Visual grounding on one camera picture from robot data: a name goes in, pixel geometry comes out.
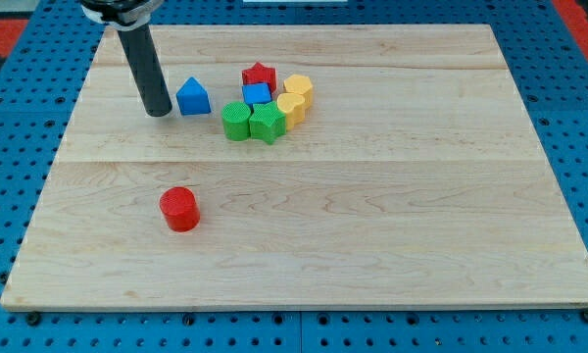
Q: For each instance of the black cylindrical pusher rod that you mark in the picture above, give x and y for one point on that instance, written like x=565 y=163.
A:
x=139 y=49

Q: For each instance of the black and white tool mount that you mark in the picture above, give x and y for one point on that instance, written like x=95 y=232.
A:
x=123 y=15

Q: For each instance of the blue triangle block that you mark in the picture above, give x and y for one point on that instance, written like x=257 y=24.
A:
x=193 y=99

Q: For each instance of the red star block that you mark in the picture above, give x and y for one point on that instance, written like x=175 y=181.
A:
x=259 y=73

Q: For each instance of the green star block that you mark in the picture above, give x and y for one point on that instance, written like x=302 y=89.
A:
x=267 y=122

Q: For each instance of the green cylinder block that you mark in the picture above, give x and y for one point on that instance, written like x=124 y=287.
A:
x=235 y=121

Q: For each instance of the blue cube block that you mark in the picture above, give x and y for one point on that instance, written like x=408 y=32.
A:
x=256 y=93

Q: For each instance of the yellow hexagon block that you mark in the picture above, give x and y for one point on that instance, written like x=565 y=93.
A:
x=301 y=85

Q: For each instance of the yellow heart block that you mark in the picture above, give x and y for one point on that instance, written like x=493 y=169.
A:
x=292 y=105

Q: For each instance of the red cylinder block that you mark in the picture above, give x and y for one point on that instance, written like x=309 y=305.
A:
x=180 y=209

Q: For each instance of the light wooden board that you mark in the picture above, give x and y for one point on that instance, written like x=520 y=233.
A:
x=415 y=182

